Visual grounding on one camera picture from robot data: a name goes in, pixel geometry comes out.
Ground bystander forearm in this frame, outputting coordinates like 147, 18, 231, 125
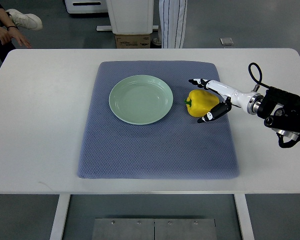
0, 8, 18, 31

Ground white pedestal column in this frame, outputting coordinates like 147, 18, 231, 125
96, 0, 159, 35

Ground white sneaker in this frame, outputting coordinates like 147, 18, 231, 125
6, 9, 43, 31

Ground right white table leg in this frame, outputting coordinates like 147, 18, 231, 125
234, 194, 255, 240

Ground yellow bell pepper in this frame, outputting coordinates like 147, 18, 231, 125
184, 89, 220, 117

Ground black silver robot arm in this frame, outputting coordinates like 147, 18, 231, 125
247, 62, 300, 148

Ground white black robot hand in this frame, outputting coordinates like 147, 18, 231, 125
189, 78, 263, 123

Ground white cabinet with slot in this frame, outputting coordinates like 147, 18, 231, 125
64, 0, 108, 14

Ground bystander hand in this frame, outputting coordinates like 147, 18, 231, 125
0, 26, 32, 49

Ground metal base plate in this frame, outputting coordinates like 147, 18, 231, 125
92, 218, 217, 240

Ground cardboard box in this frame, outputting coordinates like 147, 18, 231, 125
115, 34, 151, 49

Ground white table leg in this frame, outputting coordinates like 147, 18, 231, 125
234, 194, 255, 240
49, 194, 71, 240

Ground light green plate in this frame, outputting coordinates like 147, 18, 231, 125
108, 75, 174, 125

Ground blue textured mat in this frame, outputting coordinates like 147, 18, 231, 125
77, 61, 239, 180

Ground bystander dark trousers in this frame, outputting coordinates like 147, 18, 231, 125
0, 41, 16, 62

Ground grey floor plate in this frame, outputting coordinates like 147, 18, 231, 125
219, 37, 234, 46

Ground left white table leg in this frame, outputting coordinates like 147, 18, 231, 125
49, 194, 71, 240

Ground striped trouser legs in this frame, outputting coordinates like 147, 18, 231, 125
151, 0, 188, 49

